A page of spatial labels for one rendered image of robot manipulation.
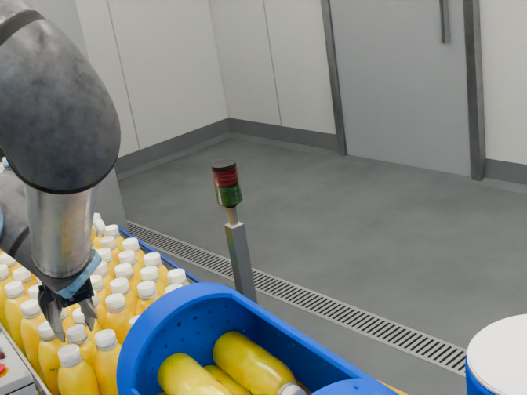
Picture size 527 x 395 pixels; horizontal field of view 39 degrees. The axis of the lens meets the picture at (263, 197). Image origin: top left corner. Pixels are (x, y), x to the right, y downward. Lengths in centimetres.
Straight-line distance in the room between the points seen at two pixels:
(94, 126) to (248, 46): 550
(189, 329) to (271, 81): 486
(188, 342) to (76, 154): 67
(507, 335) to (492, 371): 11
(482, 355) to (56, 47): 94
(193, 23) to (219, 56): 38
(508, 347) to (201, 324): 54
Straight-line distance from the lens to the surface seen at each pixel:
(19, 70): 68
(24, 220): 123
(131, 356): 124
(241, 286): 189
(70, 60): 70
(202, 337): 134
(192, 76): 639
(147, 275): 166
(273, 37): 594
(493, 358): 136
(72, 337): 150
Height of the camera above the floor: 180
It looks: 21 degrees down
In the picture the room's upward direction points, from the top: 9 degrees counter-clockwise
